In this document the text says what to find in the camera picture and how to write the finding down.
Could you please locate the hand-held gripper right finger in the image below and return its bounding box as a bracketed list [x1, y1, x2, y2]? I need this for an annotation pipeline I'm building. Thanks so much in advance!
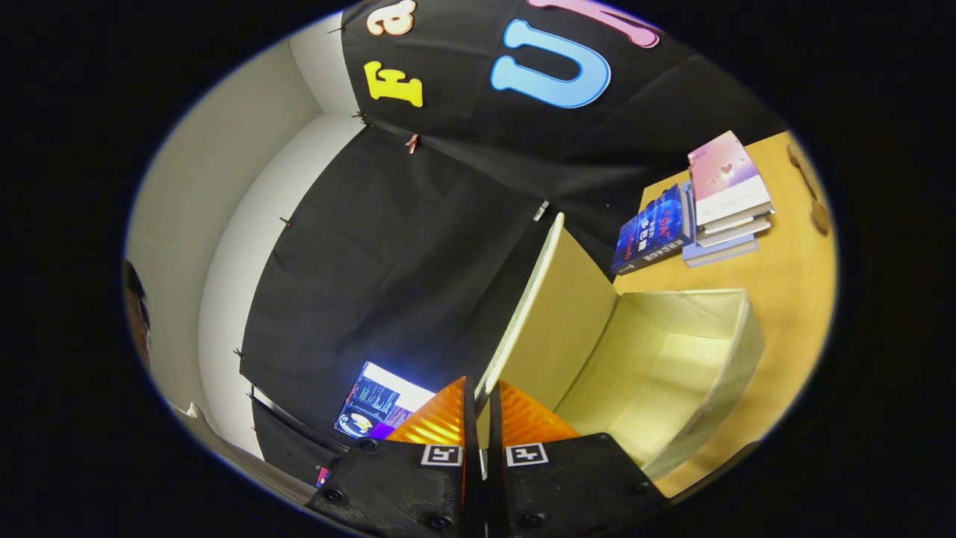
[485, 380, 667, 536]

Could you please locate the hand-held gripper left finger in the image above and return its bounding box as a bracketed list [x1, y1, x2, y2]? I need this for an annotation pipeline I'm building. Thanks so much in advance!
[306, 376, 480, 537]

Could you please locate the green fabric storage box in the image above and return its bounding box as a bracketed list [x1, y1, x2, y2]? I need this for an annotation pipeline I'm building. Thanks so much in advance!
[474, 213, 765, 480]

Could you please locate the lit computer screen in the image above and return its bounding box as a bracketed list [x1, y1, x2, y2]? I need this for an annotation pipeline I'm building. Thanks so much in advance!
[334, 361, 437, 441]

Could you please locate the dark blue book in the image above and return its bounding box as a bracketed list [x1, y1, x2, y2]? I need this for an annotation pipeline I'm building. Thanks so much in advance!
[611, 185, 692, 276]

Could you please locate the light blue book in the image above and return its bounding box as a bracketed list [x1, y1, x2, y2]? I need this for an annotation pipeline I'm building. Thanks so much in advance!
[680, 181, 760, 268]

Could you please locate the thin grey book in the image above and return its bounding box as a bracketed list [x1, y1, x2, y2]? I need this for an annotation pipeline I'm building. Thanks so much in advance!
[695, 220, 772, 249]

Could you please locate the thin white book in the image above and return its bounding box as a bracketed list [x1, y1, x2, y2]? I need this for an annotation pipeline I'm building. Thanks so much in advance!
[701, 209, 776, 235]

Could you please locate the person's head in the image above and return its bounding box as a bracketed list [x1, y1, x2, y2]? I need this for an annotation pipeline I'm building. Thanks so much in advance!
[123, 260, 152, 368]

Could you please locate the pink cover book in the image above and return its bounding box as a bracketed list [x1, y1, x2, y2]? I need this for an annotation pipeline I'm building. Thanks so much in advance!
[687, 131, 773, 225]

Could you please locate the row of black clips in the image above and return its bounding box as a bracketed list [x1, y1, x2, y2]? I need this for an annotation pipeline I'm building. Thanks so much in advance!
[232, 25, 371, 401]

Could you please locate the brown bread plush toy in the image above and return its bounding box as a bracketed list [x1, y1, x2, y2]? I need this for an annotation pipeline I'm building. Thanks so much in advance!
[787, 142, 832, 235]

